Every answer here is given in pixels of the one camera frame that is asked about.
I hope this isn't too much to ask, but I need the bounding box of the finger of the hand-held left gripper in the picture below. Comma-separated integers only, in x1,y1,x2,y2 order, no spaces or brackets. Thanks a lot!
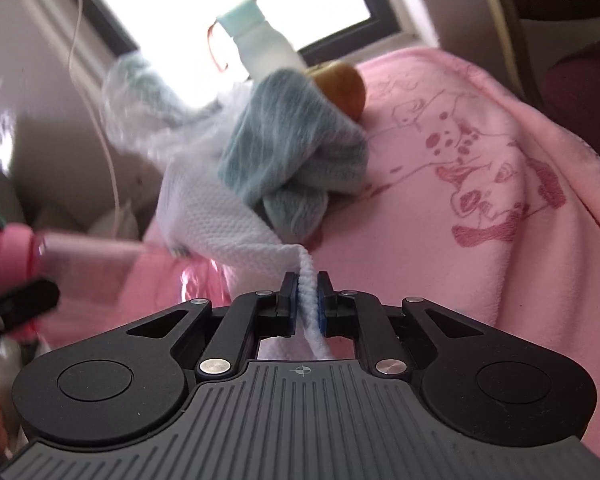
0,279,62,350

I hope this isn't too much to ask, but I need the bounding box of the mint bottle with orange strap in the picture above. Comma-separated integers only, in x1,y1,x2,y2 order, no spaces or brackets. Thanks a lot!
207,0,307,82

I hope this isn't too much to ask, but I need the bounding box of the white cable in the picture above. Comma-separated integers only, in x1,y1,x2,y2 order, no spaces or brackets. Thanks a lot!
67,0,141,241

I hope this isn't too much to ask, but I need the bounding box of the teal towel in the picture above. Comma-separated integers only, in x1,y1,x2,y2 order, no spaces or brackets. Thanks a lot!
216,66,371,242

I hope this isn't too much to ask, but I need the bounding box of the clear plastic bag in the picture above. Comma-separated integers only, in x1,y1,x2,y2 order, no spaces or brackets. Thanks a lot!
99,52,253,163

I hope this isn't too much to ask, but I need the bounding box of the pink printed blanket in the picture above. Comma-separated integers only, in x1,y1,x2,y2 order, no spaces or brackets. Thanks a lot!
39,46,600,463

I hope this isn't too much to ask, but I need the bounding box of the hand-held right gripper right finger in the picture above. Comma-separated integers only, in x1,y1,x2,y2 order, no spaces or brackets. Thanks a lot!
317,271,487,379

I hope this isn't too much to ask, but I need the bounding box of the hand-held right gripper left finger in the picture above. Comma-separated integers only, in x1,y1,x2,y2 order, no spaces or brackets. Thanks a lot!
125,271,302,381

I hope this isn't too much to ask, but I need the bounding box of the dark red chair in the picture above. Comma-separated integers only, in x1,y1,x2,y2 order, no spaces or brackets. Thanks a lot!
482,0,600,183

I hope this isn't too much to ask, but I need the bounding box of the yellow brown fruit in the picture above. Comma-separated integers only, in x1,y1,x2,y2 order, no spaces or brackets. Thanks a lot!
311,61,367,122

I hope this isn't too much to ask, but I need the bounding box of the pink water bottle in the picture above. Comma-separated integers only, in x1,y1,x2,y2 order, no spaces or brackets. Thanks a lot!
0,202,231,348

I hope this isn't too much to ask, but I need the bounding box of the white cleaning cloth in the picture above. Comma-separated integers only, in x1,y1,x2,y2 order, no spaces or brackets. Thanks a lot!
155,147,342,362

